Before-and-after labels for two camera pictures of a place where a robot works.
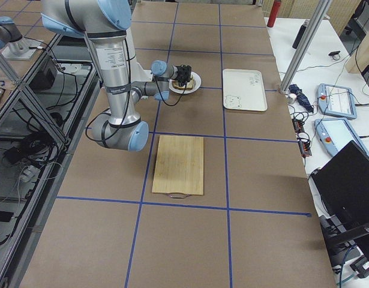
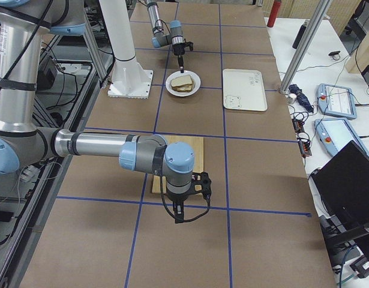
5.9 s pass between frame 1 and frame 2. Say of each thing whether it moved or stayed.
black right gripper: moved
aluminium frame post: stayed
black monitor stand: stayed
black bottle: stayed
